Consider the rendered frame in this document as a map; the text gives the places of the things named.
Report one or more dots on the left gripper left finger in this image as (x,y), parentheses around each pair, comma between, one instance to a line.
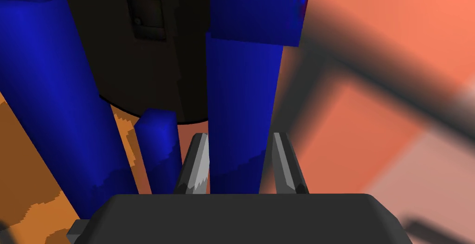
(195,169)

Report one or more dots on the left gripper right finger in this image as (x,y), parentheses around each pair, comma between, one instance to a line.
(286,173)

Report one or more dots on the blue bar frame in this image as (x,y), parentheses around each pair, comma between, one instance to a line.
(241,106)

